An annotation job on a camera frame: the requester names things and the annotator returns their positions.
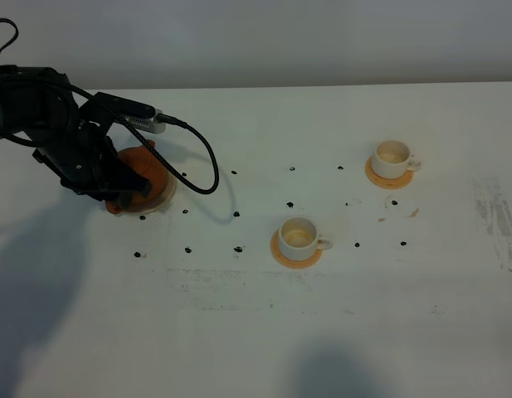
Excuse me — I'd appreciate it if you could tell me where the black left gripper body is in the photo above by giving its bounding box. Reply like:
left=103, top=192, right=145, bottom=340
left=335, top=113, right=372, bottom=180
left=33, top=120, right=151, bottom=206

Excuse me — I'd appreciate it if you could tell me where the brown teapot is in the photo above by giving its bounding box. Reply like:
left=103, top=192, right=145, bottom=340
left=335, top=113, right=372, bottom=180
left=105, top=146, right=168, bottom=215

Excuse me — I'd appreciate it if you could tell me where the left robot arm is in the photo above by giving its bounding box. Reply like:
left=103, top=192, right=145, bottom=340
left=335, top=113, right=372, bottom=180
left=0, top=66, right=154, bottom=206

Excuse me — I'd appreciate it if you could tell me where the beige round teapot mat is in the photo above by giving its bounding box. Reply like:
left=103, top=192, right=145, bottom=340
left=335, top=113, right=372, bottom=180
left=129, top=172, right=177, bottom=214

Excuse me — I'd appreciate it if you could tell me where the white teacup near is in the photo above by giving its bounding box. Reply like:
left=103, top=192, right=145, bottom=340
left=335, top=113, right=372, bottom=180
left=278, top=216, right=333, bottom=262

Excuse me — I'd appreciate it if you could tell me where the white teacup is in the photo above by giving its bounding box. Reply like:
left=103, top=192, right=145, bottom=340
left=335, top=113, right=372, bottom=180
left=371, top=139, right=422, bottom=180
left=278, top=216, right=333, bottom=262

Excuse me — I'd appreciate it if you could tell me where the orange coaster near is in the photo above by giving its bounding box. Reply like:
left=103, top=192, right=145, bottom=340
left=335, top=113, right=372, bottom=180
left=270, top=229, right=324, bottom=269

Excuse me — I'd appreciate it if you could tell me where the orange coaster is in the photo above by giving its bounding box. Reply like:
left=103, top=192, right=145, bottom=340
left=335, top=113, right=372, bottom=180
left=365, top=155, right=415, bottom=190
left=270, top=229, right=324, bottom=269

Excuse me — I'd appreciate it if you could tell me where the white teacup far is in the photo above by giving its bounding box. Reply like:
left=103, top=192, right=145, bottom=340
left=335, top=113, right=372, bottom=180
left=371, top=139, right=422, bottom=180

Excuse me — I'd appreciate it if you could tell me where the orange coaster far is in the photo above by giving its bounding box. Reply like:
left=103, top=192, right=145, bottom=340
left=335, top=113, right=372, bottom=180
left=365, top=155, right=415, bottom=190

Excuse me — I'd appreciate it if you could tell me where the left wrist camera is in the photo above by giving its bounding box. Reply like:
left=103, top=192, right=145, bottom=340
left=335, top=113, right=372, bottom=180
left=80, top=92, right=165, bottom=134

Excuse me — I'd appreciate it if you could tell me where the black braided camera cable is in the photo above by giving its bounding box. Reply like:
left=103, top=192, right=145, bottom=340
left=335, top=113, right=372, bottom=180
left=0, top=17, right=220, bottom=196

